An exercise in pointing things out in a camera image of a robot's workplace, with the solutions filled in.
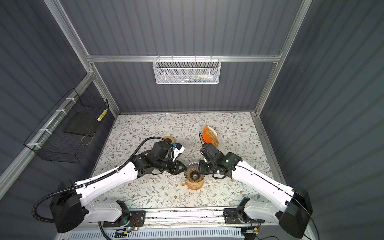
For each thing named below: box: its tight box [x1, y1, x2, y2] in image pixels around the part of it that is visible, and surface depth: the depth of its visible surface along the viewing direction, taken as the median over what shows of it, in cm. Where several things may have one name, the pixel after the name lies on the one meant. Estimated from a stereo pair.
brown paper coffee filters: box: [205, 126, 220, 148], surface depth 100 cm
